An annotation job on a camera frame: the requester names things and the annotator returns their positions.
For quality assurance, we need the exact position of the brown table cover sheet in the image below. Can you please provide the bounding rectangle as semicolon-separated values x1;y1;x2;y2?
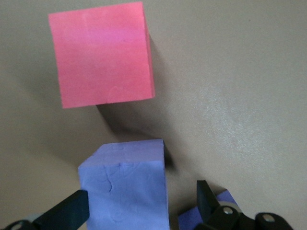
0;0;307;230

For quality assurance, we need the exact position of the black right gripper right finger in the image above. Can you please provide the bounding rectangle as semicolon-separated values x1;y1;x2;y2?
195;179;297;230

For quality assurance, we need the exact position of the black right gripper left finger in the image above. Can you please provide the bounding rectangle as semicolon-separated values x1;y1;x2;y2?
0;189;90;230

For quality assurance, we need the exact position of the red foam cube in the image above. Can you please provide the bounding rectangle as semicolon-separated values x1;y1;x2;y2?
47;1;156;109

